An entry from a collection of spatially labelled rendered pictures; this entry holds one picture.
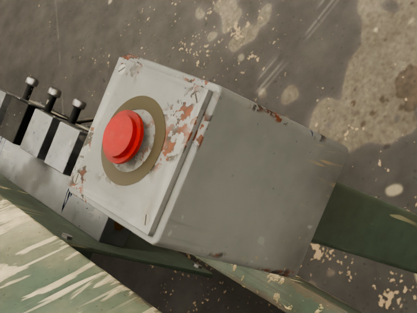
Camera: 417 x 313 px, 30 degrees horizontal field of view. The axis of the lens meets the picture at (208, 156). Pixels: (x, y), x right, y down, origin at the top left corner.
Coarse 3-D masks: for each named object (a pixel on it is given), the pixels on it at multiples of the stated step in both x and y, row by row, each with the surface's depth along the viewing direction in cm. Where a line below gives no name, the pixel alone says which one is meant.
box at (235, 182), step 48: (192, 96) 54; (240, 96) 55; (96, 144) 60; (144, 144) 56; (192, 144) 53; (240, 144) 56; (288, 144) 59; (336, 144) 63; (96, 192) 58; (144, 192) 55; (192, 192) 54; (240, 192) 57; (288, 192) 61; (192, 240) 55; (240, 240) 59; (288, 240) 63
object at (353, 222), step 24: (336, 192) 70; (360, 192) 73; (336, 216) 71; (360, 216) 74; (384, 216) 76; (408, 216) 79; (312, 240) 70; (336, 240) 72; (360, 240) 75; (384, 240) 78; (408, 240) 81; (408, 264) 82
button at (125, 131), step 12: (120, 120) 56; (132, 120) 55; (108, 132) 57; (120, 132) 56; (132, 132) 55; (108, 144) 56; (120, 144) 55; (132, 144) 55; (108, 156) 57; (120, 156) 55; (132, 156) 55
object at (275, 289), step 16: (224, 272) 147; (240, 272) 145; (256, 272) 142; (256, 288) 141; (272, 288) 139; (288, 288) 136; (304, 288) 134; (272, 304) 138; (288, 304) 136; (304, 304) 133; (320, 304) 131; (336, 304) 130
